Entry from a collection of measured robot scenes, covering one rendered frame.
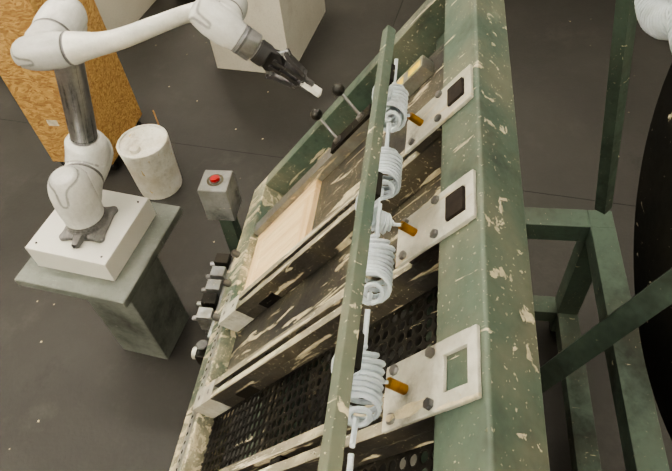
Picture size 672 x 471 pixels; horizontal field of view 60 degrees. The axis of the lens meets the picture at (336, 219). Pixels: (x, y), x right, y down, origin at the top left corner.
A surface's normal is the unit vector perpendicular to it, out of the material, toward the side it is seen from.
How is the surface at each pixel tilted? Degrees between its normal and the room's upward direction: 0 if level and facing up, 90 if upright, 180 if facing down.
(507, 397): 39
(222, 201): 90
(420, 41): 90
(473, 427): 51
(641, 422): 0
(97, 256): 2
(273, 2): 90
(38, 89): 90
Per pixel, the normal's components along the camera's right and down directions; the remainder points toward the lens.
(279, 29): -0.27, 0.74
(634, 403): -0.08, -0.65
